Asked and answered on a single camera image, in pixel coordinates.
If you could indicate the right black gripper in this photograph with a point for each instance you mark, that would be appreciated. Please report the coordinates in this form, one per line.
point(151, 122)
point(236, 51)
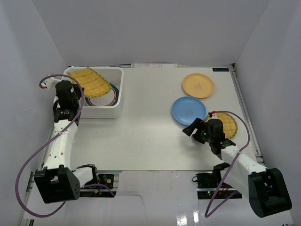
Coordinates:
point(198, 124)

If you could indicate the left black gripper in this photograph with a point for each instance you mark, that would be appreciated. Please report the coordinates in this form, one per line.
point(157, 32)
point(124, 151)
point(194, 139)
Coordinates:
point(78, 92)

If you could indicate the light blue plate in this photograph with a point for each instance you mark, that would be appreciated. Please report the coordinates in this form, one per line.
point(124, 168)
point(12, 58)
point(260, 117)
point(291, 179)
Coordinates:
point(186, 109)

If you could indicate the green rimmed white plate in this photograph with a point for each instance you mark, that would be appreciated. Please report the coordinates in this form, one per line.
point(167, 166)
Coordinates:
point(109, 99)

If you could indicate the bamboo pattern round plate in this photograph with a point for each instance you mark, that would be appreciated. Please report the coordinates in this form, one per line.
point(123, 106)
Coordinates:
point(230, 127)

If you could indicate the yellow round plate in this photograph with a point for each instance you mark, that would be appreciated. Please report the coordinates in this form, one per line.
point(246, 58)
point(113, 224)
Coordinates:
point(198, 85)

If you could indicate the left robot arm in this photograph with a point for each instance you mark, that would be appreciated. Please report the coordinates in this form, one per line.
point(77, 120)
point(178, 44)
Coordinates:
point(57, 181)

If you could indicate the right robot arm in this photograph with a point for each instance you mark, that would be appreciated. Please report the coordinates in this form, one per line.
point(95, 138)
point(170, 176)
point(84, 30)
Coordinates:
point(264, 188)

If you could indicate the white plastic bin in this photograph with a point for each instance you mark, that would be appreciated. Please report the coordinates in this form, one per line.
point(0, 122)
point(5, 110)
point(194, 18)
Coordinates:
point(114, 75)

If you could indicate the white paper sheets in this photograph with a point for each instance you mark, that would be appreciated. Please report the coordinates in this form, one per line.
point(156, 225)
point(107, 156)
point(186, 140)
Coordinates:
point(153, 65)

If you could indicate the blue table label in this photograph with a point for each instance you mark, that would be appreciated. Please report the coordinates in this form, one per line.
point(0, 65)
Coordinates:
point(220, 69)

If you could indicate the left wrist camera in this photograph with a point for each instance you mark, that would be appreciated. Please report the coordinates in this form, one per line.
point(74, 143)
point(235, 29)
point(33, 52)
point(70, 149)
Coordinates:
point(49, 82)

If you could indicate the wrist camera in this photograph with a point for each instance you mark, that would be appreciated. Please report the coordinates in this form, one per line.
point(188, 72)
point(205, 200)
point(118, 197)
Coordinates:
point(49, 82)
point(212, 115)

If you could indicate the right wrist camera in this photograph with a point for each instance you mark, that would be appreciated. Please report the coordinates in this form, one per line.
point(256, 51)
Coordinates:
point(212, 115)

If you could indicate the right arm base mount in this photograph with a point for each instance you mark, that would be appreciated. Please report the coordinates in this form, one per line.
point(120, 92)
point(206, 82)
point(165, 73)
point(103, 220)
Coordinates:
point(207, 184)

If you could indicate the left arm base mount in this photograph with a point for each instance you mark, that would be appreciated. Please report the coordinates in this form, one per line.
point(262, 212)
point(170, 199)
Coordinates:
point(105, 186)

